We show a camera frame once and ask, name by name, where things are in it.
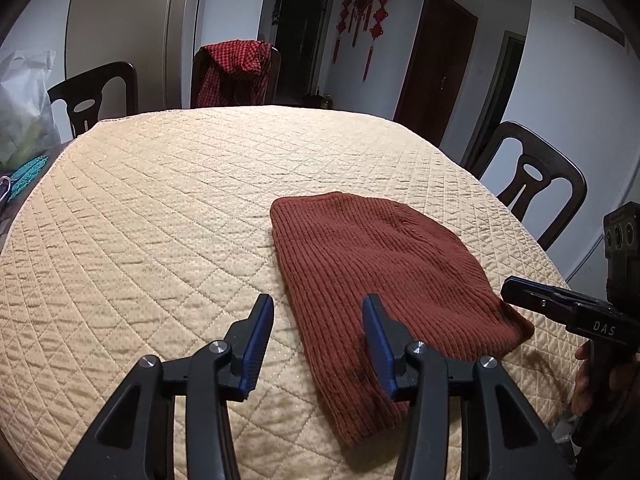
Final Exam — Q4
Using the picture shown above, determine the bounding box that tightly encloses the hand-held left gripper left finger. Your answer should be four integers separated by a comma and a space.
57, 293, 275, 480

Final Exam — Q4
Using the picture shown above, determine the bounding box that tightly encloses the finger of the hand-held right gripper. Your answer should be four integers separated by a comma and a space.
501, 275, 609, 329

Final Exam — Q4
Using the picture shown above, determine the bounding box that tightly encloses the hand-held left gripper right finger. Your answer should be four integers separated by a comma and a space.
362, 294, 574, 480

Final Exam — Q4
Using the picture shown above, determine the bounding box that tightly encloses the rust brown knitted sweater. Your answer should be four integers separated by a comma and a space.
270, 191, 536, 446

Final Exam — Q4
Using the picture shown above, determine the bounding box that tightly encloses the person's right hand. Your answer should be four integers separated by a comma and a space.
571, 342, 596, 417

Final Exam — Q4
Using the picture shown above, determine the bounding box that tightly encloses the dark wooden chair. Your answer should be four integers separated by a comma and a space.
469, 120, 589, 252
190, 43, 282, 109
47, 61, 139, 139

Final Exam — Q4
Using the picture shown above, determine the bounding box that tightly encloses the beige quilted table cover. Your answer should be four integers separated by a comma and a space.
0, 105, 577, 480

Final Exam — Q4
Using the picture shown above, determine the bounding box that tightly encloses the brown wooden door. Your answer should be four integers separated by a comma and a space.
394, 0, 479, 147

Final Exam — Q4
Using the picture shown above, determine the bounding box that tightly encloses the red checked garment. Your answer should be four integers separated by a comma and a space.
195, 40, 273, 109

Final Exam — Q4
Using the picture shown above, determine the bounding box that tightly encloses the teal knitted cloth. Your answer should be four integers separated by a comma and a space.
7, 155, 52, 202

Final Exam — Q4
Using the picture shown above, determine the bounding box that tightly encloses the red Chinese knot ornament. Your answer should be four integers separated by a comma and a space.
370, 0, 396, 42
353, 0, 375, 82
334, 0, 355, 64

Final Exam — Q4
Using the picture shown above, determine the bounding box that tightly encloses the white plastic bag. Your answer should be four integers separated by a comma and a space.
0, 50, 61, 171

